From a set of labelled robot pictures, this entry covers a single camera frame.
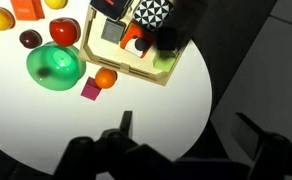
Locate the yellow lemon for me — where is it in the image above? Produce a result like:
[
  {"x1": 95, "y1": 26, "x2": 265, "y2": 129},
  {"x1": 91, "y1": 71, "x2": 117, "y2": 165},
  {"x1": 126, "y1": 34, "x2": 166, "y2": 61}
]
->
[{"x1": 44, "y1": 0, "x2": 69, "y2": 10}]

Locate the black white patterned cube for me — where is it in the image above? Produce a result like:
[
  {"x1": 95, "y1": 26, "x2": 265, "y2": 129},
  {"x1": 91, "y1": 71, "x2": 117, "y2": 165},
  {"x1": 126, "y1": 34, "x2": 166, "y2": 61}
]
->
[{"x1": 132, "y1": 0, "x2": 175, "y2": 33}]

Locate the dark purple plum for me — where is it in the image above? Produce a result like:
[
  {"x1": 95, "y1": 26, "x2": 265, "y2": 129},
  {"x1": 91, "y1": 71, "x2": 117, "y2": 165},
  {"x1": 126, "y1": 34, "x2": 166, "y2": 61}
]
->
[{"x1": 19, "y1": 29, "x2": 43, "y2": 50}]

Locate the orange fruit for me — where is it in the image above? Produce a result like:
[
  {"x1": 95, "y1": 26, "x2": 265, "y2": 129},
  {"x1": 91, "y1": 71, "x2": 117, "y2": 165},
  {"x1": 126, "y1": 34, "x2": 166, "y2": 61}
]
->
[{"x1": 94, "y1": 67, "x2": 118, "y2": 90}]

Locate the green block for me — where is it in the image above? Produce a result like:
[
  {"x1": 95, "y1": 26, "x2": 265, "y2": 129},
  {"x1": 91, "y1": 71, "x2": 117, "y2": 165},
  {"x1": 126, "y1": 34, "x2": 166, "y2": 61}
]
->
[{"x1": 152, "y1": 49, "x2": 177, "y2": 73}]

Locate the grey cube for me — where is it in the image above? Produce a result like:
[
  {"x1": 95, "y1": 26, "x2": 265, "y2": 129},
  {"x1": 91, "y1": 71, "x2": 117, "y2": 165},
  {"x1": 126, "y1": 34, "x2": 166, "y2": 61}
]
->
[{"x1": 100, "y1": 18, "x2": 126, "y2": 45}]

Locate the red apple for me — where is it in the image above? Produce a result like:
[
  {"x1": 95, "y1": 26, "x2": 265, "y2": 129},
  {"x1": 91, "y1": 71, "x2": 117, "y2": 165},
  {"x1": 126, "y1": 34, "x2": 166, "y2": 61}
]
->
[{"x1": 48, "y1": 17, "x2": 82, "y2": 47}]

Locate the orange and white cube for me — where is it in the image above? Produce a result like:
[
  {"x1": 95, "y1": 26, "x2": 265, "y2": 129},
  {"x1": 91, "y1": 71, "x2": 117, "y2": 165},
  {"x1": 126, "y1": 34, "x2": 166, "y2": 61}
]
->
[{"x1": 120, "y1": 22, "x2": 156, "y2": 59}]

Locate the dark cube with red mark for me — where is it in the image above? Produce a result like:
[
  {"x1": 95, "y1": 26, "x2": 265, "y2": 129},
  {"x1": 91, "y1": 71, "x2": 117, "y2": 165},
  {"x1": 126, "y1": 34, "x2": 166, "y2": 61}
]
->
[{"x1": 89, "y1": 0, "x2": 136, "y2": 22}]

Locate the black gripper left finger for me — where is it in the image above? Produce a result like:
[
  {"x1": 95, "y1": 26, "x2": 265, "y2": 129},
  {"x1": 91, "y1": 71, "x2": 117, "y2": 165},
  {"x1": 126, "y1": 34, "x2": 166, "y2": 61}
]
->
[{"x1": 119, "y1": 110, "x2": 134, "y2": 138}]

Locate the orange block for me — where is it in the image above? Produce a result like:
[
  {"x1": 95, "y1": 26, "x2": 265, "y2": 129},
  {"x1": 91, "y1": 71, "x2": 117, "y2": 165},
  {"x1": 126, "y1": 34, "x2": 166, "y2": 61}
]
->
[{"x1": 10, "y1": 0, "x2": 46, "y2": 22}]

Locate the magenta block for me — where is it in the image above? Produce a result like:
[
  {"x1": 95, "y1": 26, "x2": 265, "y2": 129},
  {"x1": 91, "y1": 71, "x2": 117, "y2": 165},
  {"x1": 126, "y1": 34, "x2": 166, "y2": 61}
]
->
[{"x1": 80, "y1": 76, "x2": 103, "y2": 102}]

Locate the green plastic bowl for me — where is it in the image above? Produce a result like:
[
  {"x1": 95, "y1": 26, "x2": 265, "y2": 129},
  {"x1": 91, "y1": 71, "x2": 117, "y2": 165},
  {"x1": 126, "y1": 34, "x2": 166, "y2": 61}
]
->
[{"x1": 25, "y1": 41, "x2": 87, "y2": 92}]

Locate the dark blue cube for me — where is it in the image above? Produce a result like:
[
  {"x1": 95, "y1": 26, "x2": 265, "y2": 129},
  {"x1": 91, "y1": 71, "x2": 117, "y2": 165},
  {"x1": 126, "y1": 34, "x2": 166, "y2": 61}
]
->
[{"x1": 155, "y1": 27, "x2": 179, "y2": 52}]

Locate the wooden tray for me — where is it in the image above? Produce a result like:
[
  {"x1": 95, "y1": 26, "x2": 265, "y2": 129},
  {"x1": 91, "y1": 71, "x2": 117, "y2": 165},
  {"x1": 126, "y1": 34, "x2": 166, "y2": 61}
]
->
[{"x1": 78, "y1": 0, "x2": 191, "y2": 87}]

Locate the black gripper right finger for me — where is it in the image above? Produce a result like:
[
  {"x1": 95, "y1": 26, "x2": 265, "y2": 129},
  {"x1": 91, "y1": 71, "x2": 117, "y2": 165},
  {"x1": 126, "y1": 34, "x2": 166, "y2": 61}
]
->
[{"x1": 231, "y1": 112, "x2": 267, "y2": 162}]

